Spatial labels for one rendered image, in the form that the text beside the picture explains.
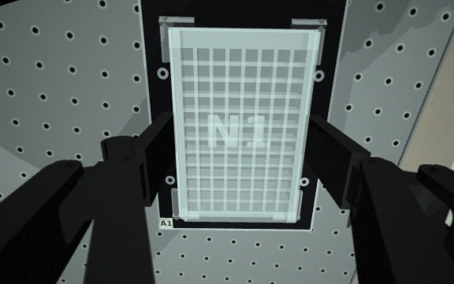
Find black rectangular frame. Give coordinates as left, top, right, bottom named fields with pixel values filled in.
left=138, top=0, right=349, bottom=231

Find grey flat base plate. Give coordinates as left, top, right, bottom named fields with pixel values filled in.
left=0, top=0, right=454, bottom=284

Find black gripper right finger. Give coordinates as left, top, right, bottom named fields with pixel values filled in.
left=304, top=114, right=454, bottom=284

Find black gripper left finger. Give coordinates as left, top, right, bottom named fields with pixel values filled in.
left=0, top=112, right=176, bottom=284

